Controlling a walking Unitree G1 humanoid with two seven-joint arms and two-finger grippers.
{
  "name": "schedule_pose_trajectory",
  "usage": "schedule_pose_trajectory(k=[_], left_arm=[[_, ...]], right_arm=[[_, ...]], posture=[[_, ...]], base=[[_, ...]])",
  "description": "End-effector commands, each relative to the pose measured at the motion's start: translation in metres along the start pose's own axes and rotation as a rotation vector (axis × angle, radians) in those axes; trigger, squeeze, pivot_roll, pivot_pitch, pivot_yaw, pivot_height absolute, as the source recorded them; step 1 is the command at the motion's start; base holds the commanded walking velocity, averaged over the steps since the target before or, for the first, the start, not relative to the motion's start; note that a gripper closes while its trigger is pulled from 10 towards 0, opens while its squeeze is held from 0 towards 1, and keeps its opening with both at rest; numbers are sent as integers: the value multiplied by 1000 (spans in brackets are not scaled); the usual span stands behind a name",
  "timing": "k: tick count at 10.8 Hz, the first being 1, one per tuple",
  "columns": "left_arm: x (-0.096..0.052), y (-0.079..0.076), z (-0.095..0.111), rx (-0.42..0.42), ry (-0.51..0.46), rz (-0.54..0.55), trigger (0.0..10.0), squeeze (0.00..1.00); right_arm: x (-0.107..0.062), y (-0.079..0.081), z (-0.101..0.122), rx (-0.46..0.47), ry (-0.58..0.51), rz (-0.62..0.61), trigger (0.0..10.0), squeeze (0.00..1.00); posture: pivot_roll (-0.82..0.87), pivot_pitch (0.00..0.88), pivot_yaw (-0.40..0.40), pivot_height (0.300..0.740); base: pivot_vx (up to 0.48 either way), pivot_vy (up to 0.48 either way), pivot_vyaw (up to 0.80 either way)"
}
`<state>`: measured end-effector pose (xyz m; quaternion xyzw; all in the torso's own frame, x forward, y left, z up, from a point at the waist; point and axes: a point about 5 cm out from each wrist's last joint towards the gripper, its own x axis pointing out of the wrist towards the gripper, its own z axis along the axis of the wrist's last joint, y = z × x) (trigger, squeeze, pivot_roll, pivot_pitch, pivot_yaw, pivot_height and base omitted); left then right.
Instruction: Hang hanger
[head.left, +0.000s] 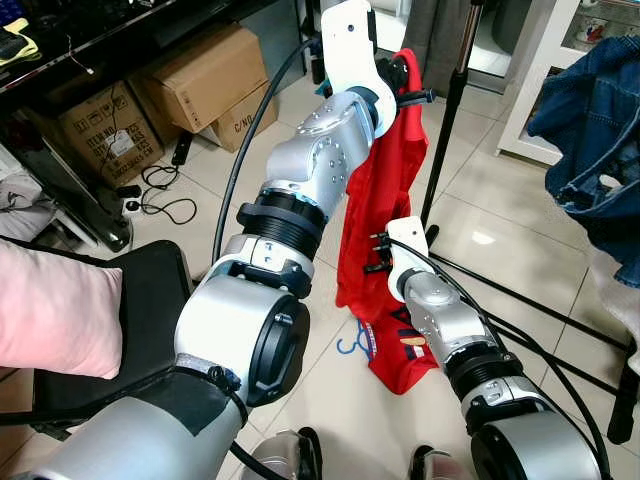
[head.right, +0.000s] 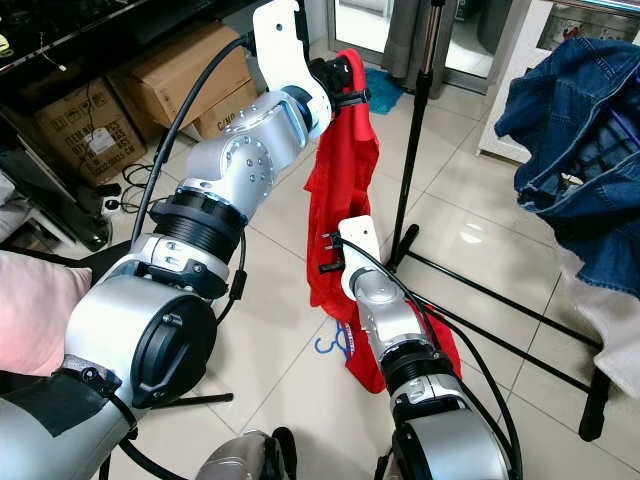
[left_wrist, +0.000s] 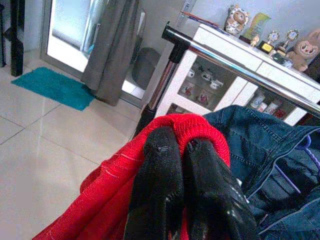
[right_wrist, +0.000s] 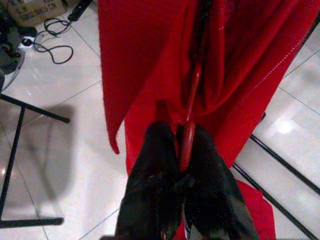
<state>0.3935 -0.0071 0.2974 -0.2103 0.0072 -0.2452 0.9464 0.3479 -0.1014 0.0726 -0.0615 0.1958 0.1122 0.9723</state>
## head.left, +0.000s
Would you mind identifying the plain brown cardboard box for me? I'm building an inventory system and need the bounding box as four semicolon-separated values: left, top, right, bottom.
130;22;273;136

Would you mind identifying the black floor cable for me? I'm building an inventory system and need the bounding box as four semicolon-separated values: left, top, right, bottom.
120;163;199;227

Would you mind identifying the cardboard box with white label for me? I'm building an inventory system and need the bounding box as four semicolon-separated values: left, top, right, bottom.
55;82;166;189

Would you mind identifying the black power strip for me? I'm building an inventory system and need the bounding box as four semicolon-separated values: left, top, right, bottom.
172;130;193;167

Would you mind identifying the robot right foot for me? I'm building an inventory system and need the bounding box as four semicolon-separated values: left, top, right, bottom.
410;445;471;480

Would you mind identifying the pink pillow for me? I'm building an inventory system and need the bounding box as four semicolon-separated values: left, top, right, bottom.
0;240;126;381

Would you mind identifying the white glass-door cabinet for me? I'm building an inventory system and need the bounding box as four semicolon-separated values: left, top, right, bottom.
497;0;640;166

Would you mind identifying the grey curtain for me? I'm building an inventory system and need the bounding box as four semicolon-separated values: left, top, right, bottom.
403;0;471;96

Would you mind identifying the glass balcony door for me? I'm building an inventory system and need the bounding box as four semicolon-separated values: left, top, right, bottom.
375;0;523;81

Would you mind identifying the red shirt with navy print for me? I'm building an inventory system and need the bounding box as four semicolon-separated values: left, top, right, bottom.
345;310;438;396

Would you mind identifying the blue wire hanger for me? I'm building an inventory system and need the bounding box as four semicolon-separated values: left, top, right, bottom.
335;320;376;359

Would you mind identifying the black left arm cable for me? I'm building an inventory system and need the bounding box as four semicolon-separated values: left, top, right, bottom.
210;35;323;271

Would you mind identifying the red knit shirt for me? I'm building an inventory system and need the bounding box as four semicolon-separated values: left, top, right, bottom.
335;48;433;326

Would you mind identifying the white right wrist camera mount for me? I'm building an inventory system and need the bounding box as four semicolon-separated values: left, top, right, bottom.
385;217;431;301

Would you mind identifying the blue denim jacket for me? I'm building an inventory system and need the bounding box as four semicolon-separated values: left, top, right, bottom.
527;35;640;286

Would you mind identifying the grey cloth bundle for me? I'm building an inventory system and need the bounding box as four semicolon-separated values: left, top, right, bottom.
0;165;51;241

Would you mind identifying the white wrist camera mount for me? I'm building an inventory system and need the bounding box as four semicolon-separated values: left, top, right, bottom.
385;217;431;301
320;0;398;136

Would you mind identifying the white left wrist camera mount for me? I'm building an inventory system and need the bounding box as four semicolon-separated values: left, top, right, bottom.
320;0;398;136

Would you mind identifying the chrome and black clothes rack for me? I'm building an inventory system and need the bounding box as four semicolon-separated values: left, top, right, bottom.
418;0;640;446

